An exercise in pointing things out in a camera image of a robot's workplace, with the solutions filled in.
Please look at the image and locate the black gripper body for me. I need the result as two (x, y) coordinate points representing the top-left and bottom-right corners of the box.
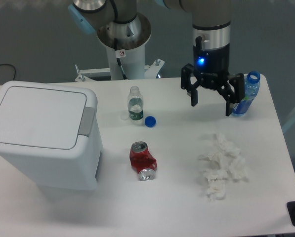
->
(193, 44), (230, 90)

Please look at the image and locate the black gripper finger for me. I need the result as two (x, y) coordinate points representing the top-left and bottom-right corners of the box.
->
(180, 64), (198, 107)
(217, 73), (245, 117)

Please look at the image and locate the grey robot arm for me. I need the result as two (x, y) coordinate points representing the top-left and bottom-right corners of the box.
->
(68, 0), (245, 116)

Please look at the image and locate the crushed red soda can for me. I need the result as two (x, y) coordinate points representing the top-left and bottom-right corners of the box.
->
(129, 141), (157, 181)

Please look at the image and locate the white trash can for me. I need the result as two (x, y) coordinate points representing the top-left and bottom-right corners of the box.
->
(0, 81), (103, 190)

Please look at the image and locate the blue plastic bottle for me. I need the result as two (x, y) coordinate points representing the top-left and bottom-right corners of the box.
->
(232, 71), (261, 117)

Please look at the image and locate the clear bottle green label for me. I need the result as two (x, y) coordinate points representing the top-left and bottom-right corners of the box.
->
(127, 86), (144, 125)

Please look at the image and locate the crumpled white tissue paper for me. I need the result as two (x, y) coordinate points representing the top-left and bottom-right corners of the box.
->
(199, 133), (248, 201)

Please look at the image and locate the blue bottle cap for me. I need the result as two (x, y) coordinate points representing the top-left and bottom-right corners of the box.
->
(144, 116), (156, 128)

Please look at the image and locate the white bottle cap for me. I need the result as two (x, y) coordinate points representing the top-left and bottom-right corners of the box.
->
(120, 113), (128, 120)

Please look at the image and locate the white metal base frame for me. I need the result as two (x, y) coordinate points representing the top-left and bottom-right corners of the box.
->
(75, 59), (165, 82)

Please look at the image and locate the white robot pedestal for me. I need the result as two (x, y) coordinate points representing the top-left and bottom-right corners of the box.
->
(97, 13), (151, 79)

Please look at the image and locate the black floor cable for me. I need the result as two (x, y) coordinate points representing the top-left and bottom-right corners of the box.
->
(0, 64), (16, 81)

